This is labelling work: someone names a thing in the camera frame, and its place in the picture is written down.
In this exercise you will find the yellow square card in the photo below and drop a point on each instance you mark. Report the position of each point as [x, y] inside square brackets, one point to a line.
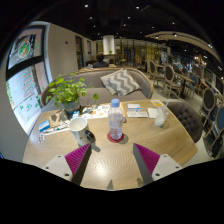
[156, 103]

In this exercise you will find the white printed mug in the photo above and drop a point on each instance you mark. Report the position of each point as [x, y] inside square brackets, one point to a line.
[77, 130]

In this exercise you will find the white round column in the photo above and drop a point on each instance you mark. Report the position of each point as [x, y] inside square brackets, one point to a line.
[108, 45]

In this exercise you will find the group of ceiling lights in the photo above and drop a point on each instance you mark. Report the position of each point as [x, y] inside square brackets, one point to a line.
[86, 5]

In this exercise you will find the clear plastic cup with straw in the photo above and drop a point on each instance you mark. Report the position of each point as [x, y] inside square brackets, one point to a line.
[161, 117]

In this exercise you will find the white paper napkin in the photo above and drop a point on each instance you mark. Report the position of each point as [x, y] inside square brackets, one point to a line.
[152, 112]

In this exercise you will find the printed paper placemat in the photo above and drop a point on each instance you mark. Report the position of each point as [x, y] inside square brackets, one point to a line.
[97, 112]

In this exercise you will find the blue and white tissue pack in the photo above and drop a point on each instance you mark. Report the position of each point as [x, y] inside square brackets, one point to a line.
[44, 125]

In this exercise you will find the small light blue box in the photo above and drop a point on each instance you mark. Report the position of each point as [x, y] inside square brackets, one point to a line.
[76, 114]

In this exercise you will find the grey tufted chair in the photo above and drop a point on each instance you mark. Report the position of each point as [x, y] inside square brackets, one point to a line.
[186, 120]

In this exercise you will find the brown printed card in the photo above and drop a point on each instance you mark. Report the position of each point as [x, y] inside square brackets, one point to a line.
[57, 118]

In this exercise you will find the grey curved sofa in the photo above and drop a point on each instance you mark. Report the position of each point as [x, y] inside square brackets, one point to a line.
[100, 95]

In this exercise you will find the grey chevron cushion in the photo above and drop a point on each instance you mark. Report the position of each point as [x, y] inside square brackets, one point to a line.
[120, 81]

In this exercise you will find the window with festive stickers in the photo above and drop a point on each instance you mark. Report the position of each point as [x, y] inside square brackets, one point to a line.
[23, 93]

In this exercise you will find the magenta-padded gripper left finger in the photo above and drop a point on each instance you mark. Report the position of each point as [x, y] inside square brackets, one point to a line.
[77, 159]

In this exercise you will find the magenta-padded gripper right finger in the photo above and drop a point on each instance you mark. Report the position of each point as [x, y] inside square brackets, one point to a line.
[146, 159]

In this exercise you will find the flat round red coaster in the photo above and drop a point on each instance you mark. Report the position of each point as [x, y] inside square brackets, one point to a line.
[110, 139]

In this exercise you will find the clear blue-capped water bottle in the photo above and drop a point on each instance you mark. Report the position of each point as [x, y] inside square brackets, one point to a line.
[115, 121]

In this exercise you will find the group of dining chairs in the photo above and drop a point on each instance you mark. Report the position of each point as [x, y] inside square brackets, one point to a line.
[208, 101]

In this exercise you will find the green potted plant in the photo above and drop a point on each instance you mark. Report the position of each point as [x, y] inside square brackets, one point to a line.
[66, 91]

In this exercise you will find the person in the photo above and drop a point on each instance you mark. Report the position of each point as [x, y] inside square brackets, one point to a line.
[100, 62]

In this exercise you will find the white booklet with orange edge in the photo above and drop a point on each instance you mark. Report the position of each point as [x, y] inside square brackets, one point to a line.
[123, 110]

